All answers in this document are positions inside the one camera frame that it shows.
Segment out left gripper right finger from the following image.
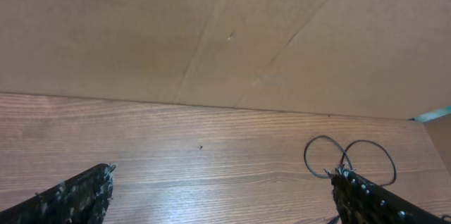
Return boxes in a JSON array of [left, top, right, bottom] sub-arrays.
[[326, 167, 450, 224]]

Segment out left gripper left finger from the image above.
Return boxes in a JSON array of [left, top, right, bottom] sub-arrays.
[[1, 163, 116, 224]]

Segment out black USB cable long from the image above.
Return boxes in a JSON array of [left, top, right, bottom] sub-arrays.
[[303, 135, 397, 187]]

